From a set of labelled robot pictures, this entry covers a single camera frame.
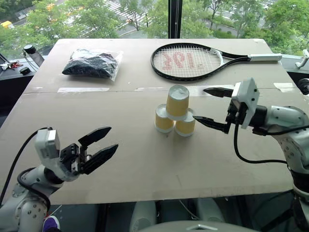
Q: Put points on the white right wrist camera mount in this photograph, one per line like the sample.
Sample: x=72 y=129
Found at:
x=247 y=99

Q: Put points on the black cylinder on stand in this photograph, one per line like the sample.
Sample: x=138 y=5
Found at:
x=30 y=49

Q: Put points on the clear bag of black items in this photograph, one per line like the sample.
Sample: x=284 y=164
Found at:
x=91 y=65

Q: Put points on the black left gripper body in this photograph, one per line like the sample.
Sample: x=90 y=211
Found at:
x=72 y=158

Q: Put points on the white bracket fixture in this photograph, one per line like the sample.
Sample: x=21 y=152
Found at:
x=303 y=60

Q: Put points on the small black round disc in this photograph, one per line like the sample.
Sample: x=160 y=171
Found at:
x=24 y=70

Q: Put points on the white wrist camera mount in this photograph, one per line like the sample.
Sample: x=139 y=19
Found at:
x=47 y=145
x=247 y=99

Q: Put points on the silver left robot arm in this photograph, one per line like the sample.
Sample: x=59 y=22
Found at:
x=26 y=212

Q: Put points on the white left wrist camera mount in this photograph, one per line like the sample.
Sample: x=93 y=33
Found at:
x=47 y=145

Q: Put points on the yellow paper cup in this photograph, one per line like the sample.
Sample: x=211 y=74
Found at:
x=163 y=123
x=186 y=126
x=177 y=104

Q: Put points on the silver robot torso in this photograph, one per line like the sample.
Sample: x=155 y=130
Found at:
x=198 y=227

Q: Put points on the small red items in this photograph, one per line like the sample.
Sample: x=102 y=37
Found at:
x=15 y=64

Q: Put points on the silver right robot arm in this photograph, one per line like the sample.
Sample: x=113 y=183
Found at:
x=287 y=116

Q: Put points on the grey rounded robot leg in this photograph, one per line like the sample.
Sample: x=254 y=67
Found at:
x=142 y=216
x=208 y=210

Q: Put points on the black window frame post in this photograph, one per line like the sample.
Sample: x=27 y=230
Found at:
x=175 y=19

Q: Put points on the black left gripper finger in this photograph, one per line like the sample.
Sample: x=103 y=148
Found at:
x=96 y=134
x=100 y=158

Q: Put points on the black round knob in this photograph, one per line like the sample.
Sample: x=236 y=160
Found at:
x=304 y=85

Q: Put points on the purple shoe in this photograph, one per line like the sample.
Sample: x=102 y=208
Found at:
x=51 y=224

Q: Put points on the black and white tennis racket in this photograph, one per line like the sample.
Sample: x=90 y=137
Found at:
x=263 y=57

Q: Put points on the white tape strip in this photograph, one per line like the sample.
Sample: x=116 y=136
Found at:
x=285 y=87
x=196 y=90
x=83 y=89

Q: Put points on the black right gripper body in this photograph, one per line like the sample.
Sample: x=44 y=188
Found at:
x=233 y=116

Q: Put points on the black side desk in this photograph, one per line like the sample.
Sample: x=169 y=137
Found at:
x=12 y=89

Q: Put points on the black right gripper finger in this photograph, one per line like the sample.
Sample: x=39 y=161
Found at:
x=220 y=92
x=212 y=123

